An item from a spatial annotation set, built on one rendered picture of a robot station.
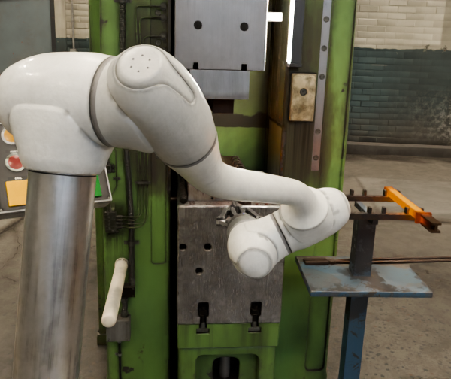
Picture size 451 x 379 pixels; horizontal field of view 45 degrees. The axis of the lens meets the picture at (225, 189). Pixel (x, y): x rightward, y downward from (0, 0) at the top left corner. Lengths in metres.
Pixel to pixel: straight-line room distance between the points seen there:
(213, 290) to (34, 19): 6.84
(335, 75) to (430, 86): 6.03
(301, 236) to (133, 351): 1.27
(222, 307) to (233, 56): 0.88
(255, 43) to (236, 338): 1.05
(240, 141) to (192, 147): 1.59
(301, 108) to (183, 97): 1.31
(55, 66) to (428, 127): 7.50
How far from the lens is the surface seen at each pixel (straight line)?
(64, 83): 0.78
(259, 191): 1.00
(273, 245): 1.20
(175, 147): 0.76
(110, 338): 2.22
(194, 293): 1.96
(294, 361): 2.39
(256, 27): 1.84
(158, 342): 2.28
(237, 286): 1.96
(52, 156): 0.80
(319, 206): 1.17
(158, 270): 2.14
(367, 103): 7.88
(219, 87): 1.83
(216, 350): 2.09
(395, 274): 1.99
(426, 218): 1.69
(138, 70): 0.70
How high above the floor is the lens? 1.44
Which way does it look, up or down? 15 degrees down
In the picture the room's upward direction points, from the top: 2 degrees clockwise
